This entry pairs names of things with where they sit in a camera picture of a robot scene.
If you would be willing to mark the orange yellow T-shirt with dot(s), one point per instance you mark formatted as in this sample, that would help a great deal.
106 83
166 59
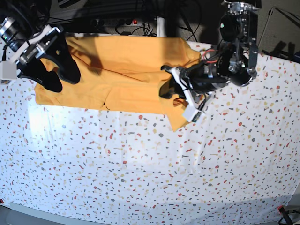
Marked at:
123 73

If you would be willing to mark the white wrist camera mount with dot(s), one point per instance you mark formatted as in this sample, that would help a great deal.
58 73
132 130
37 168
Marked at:
30 48
196 100

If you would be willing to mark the white vertical pole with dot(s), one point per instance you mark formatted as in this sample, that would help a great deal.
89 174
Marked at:
160 21

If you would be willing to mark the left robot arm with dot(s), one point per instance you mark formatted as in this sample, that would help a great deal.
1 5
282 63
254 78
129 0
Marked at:
234 59

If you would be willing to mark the power strip with red switch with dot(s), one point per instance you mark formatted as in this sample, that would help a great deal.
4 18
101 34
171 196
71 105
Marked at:
111 22

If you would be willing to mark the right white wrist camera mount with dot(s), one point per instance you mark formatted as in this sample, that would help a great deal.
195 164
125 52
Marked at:
30 48

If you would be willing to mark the red black clamp right corner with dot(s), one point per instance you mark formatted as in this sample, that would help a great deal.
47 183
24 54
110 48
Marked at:
285 219

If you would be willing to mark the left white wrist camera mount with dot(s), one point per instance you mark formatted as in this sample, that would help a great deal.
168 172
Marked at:
196 100

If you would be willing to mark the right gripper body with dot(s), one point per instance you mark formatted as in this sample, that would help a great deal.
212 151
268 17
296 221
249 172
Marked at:
48 43

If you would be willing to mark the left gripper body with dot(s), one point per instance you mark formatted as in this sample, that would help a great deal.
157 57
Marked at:
202 78

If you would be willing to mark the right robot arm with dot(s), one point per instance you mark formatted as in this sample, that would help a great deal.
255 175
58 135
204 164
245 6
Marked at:
33 15

